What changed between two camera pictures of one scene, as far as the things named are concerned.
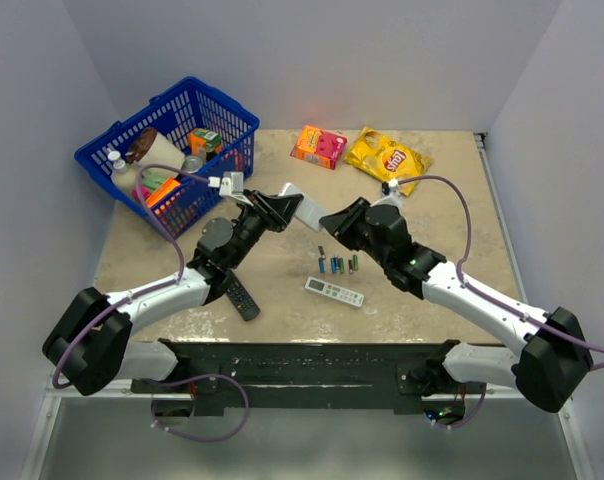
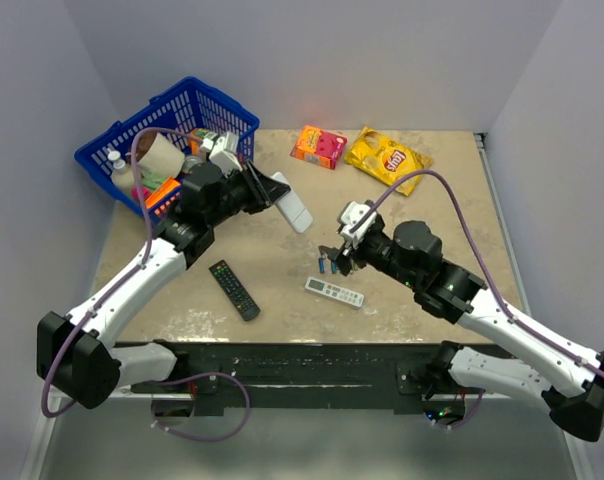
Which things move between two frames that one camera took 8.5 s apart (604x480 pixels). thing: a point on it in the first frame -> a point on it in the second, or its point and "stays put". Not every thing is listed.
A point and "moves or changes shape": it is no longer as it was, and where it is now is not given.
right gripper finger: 347,221 -> 344,264
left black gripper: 275,211 -> 263,190
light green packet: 152,182 stays put
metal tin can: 191,164 stays put
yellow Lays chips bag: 388,159 stays put
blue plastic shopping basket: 189,106 stays put
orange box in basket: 162,192 stays put
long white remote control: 334,292 stays put
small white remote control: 308,212 moves or changes shape
